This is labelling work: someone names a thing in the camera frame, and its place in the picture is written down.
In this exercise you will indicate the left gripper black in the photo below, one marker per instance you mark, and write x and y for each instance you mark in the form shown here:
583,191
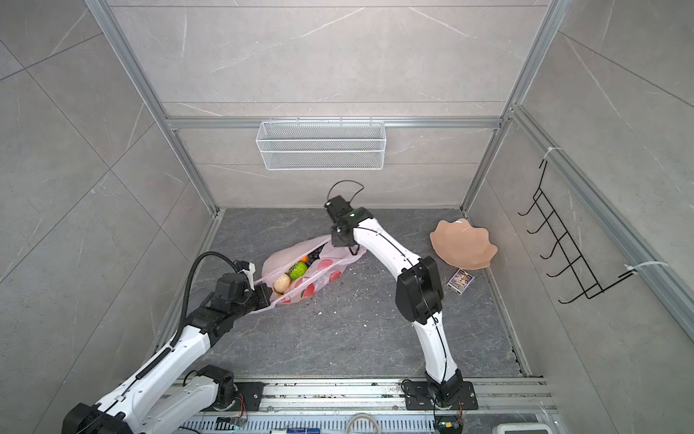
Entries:
263,296

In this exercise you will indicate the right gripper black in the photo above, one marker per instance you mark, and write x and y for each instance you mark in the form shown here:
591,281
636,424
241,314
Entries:
335,242

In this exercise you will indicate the pink plastic bag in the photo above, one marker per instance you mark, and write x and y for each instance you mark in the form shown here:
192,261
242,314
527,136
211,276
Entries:
331,265

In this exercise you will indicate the pink scalloped plate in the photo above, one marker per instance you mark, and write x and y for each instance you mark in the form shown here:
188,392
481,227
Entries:
463,246

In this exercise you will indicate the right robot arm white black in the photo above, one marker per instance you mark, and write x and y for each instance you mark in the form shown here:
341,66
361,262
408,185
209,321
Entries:
418,297

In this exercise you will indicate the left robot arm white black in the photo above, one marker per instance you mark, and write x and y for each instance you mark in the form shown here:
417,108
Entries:
140,404

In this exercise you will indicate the beige fake fruit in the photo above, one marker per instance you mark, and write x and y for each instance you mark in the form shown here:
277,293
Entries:
282,284

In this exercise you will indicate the green fake fruit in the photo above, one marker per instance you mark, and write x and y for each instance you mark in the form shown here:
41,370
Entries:
298,270

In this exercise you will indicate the dark fake grape bunch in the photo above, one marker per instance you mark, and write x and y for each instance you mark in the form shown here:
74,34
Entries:
315,254

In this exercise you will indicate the small printed card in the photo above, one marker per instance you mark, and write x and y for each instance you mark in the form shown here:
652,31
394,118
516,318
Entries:
460,281

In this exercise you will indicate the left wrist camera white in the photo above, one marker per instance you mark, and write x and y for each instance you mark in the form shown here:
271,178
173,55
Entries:
248,269

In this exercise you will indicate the white wire mesh basket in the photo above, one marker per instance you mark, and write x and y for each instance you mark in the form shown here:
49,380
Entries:
322,145

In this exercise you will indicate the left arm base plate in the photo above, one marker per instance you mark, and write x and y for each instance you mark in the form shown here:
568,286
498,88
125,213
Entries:
234,397

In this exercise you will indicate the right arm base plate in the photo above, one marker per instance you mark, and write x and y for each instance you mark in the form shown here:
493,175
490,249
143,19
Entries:
458,395

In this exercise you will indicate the black wire hook rack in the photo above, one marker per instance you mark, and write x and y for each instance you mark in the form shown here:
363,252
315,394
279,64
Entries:
566,246

